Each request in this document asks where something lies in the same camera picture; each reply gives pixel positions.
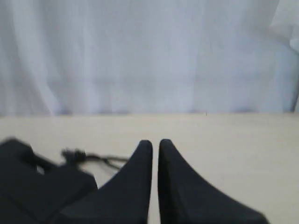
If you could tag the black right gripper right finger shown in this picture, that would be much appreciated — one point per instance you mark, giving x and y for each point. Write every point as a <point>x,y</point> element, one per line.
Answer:
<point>187,198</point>

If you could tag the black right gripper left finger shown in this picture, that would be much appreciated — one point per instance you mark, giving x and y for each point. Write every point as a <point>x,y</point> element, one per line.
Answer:
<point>124,199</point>

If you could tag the black plastic case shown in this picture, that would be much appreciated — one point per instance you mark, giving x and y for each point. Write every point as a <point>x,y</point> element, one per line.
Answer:
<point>34,190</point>

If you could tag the white curtain backdrop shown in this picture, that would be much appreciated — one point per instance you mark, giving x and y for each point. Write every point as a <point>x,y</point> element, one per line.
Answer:
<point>82,57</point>

